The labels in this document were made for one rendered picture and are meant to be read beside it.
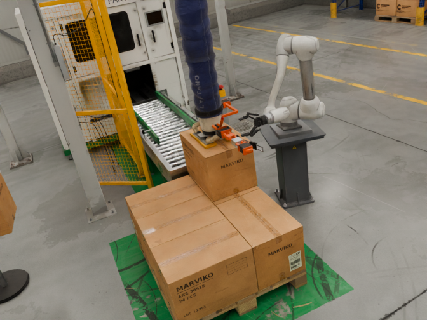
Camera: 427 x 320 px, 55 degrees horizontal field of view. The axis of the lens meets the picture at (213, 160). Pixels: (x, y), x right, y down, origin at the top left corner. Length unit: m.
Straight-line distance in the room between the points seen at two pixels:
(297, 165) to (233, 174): 0.84
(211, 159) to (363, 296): 1.46
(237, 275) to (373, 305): 0.96
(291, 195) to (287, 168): 0.30
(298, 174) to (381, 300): 1.35
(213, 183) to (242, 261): 0.70
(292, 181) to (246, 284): 1.33
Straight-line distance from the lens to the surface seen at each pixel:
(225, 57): 6.74
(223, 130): 3.07
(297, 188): 3.97
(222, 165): 3.12
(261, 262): 2.88
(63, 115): 4.05
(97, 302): 3.53
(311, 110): 3.58
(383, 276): 3.36
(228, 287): 2.87
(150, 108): 5.51
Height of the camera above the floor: 2.34
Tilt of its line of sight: 28 degrees down
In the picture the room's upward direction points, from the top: 10 degrees counter-clockwise
